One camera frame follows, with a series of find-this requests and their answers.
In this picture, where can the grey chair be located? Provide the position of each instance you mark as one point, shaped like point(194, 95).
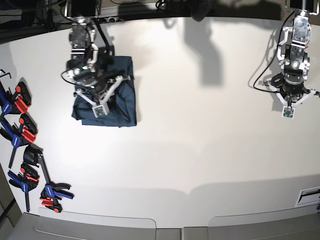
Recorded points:
point(301, 223)
point(34, 227)

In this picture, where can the grey chair back right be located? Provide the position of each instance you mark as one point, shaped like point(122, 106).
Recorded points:
point(301, 223)

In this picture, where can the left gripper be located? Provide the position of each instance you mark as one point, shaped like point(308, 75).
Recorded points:
point(290, 94)

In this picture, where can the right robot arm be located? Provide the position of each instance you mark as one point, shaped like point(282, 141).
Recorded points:
point(89, 68)

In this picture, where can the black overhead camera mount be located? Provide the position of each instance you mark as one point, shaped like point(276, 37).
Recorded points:
point(200, 9)

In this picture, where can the dark blue T-shirt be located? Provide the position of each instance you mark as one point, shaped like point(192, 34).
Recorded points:
point(122, 105)

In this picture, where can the top blue red bar clamp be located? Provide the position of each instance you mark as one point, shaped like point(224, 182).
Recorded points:
point(16, 103)

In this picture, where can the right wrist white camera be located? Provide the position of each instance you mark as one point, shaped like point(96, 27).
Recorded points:
point(100, 110)

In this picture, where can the grey chair back left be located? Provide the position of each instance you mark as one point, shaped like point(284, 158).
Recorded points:
point(34, 227)

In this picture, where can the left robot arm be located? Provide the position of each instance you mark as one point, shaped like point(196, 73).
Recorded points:
point(292, 56)

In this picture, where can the bottom blue red bar clamp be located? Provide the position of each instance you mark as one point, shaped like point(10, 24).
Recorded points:
point(53, 192)

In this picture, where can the metal hex key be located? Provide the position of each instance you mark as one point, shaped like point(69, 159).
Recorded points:
point(4, 74)

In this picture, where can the wrist white camera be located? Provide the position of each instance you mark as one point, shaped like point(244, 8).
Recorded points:
point(100, 110)
point(288, 112)

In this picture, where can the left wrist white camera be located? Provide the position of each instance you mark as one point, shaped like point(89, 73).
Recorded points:
point(288, 112)

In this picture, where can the blue red bar clamp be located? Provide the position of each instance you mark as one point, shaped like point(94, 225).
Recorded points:
point(53, 192)
point(26, 180)
point(16, 103)
point(23, 135)

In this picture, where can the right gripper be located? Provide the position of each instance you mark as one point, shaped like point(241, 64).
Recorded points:
point(101, 92)

